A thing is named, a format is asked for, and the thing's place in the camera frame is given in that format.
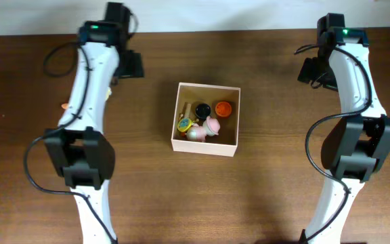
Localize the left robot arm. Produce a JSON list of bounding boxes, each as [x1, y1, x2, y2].
[[43, 2, 144, 243]]

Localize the yellow pellet drum toy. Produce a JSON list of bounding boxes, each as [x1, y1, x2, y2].
[[177, 103, 199, 133]]

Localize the white pink duck figure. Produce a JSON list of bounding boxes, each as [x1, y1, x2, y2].
[[186, 116, 221, 142]]

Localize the orange round spinner toy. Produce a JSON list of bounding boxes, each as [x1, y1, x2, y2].
[[215, 101, 232, 118]]

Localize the yellow plush duck toy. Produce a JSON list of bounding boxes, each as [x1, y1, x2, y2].
[[61, 87, 112, 110]]

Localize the white cardboard box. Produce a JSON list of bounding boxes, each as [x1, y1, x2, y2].
[[171, 83, 240, 157]]

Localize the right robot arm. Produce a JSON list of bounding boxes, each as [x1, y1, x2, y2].
[[296, 13, 390, 243]]

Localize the black round spinner toy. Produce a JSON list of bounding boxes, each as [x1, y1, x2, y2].
[[195, 103, 211, 120]]

